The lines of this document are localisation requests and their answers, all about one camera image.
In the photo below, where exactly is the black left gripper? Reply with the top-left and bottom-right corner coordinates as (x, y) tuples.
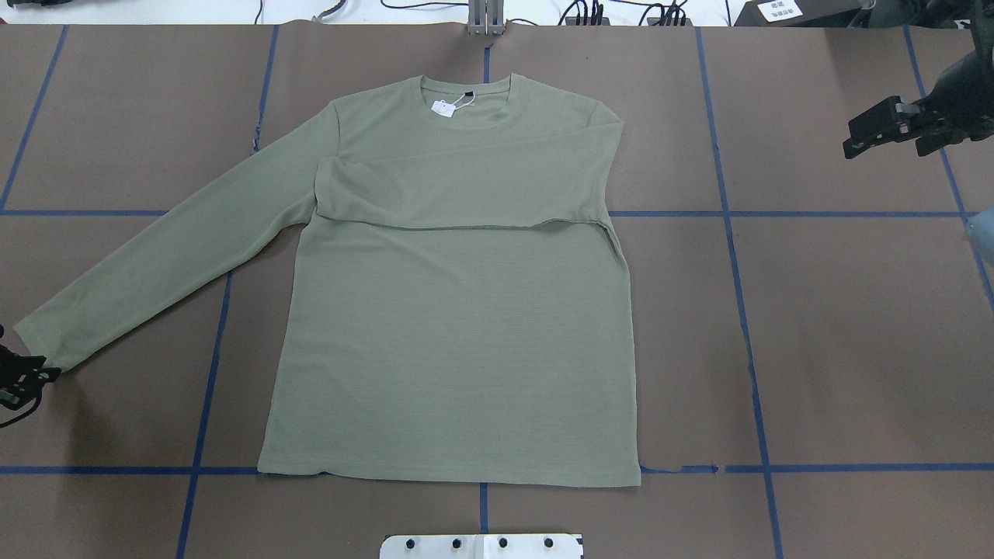
(1, 345), (63, 429)

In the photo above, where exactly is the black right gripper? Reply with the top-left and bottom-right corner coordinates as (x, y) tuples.
(843, 50), (993, 160)

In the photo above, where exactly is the olive green long-sleeve shirt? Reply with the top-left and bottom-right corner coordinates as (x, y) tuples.
(14, 74), (641, 488)

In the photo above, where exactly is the black box with label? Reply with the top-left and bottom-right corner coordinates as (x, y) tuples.
(732, 1), (865, 28)

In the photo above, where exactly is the white paper price tag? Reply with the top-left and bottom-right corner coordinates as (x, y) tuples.
(432, 99), (459, 118)

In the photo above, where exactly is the grey aluminium frame post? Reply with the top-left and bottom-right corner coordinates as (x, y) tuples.
(466, 0), (506, 36)

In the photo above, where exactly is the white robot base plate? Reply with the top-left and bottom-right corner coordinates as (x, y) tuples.
(379, 532), (586, 558)

